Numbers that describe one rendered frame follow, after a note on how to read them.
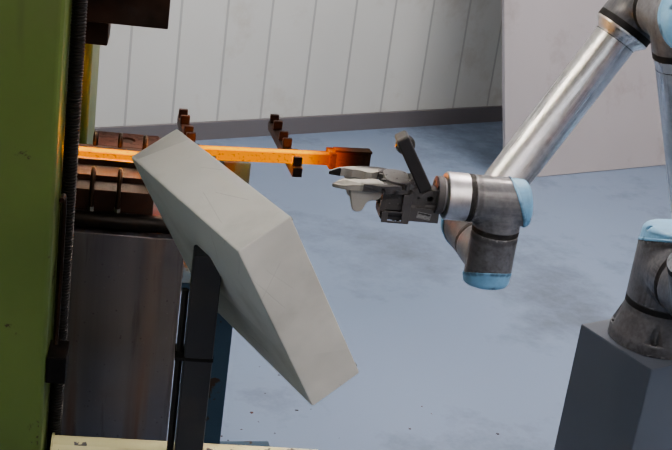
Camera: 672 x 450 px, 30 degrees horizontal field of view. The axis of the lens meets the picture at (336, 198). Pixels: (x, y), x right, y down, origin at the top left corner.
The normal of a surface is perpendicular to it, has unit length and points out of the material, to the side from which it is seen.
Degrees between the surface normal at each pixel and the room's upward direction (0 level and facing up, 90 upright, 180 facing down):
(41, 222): 90
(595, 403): 90
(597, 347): 90
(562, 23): 74
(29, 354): 90
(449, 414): 0
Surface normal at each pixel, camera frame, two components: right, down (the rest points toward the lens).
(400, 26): 0.52, 0.36
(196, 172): -0.32, -0.76
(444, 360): 0.13, -0.93
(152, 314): 0.11, 0.36
